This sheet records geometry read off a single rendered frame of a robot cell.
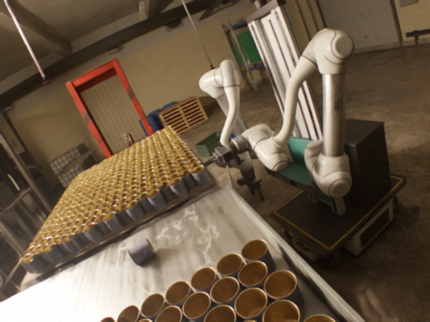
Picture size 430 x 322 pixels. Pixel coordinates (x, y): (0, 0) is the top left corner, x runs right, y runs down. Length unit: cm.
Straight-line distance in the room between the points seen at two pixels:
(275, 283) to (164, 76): 978
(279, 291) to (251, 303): 7
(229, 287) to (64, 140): 1031
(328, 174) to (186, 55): 950
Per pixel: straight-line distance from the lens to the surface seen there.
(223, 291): 62
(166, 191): 116
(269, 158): 112
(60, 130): 1068
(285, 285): 60
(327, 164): 116
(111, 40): 948
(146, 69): 1010
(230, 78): 153
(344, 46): 102
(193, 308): 63
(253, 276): 63
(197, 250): 83
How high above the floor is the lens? 158
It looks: 19 degrees down
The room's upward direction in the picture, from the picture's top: 25 degrees counter-clockwise
